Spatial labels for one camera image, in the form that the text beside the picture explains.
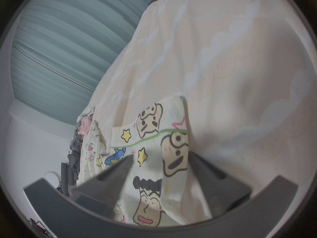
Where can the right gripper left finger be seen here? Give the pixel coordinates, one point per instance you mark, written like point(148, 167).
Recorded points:
point(104, 192)

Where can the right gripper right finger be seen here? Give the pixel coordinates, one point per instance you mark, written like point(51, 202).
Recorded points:
point(218, 194)

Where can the white printed pyjama top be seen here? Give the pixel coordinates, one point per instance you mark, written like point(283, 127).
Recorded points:
point(148, 137)

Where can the pile of clothes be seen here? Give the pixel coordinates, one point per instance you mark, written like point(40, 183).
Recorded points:
point(84, 125)

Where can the bed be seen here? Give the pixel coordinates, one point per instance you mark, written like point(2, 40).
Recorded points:
point(247, 58)

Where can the round white ceiling lamp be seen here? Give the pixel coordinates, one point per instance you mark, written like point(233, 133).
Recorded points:
point(47, 177)

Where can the blue-green curtain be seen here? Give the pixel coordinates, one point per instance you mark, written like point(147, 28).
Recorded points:
point(49, 83)
point(74, 28)

